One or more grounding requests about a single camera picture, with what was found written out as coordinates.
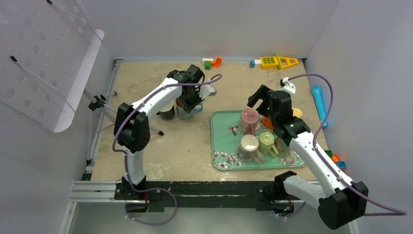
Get green floral serving tray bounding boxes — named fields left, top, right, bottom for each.
left=210, top=110, right=305, bottom=171

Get colourful toy blocks pile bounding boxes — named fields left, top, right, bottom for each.
left=325, top=150, right=347, bottom=170

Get pale green faceted mug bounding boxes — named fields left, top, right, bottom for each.
left=257, top=132, right=279, bottom=157

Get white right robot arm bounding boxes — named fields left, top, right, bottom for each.
left=247, top=85, right=369, bottom=230

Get white perforated panel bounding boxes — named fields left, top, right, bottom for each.
left=0, top=0, right=104, bottom=133

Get blue toy microphone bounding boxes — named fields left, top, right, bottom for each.
left=311, top=85, right=327, bottom=122

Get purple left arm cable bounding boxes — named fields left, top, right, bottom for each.
left=112, top=73, right=223, bottom=226

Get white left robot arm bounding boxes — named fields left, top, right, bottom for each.
left=112, top=65, right=222, bottom=199

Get dark green mug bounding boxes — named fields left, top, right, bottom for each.
left=157, top=102, right=175, bottom=121

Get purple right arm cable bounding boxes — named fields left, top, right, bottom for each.
left=287, top=73, right=407, bottom=216

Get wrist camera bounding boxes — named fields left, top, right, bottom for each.
left=280, top=77, right=296, bottom=95
left=199, top=84, right=217, bottom=100

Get orange mug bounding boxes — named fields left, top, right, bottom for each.
left=261, top=117, right=274, bottom=130

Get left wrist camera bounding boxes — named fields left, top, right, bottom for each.
left=199, top=84, right=217, bottom=100

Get yellow toy phone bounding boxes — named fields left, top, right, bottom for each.
left=260, top=55, right=299, bottom=70

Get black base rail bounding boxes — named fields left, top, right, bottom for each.
left=114, top=181, right=300, bottom=216

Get cream floral mug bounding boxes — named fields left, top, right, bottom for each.
left=236, top=135, right=265, bottom=164

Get glass mug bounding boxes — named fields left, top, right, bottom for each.
left=278, top=139, right=296, bottom=164

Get yellow mug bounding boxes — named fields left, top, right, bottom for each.
left=292, top=108, right=303, bottom=118

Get blue butterfly mug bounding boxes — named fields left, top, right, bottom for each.
left=174, top=98, right=204, bottom=121

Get orange green toy blocks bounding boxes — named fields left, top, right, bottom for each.
left=202, top=57, right=223, bottom=70

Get pink ghost mug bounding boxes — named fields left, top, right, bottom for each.
left=238, top=108, right=260, bottom=136

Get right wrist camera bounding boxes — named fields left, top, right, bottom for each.
left=280, top=77, right=296, bottom=95

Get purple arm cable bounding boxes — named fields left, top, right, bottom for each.
left=287, top=73, right=407, bottom=216
left=112, top=73, right=223, bottom=226

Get blue white toy block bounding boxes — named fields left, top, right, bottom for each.
left=249, top=59, right=262, bottom=68

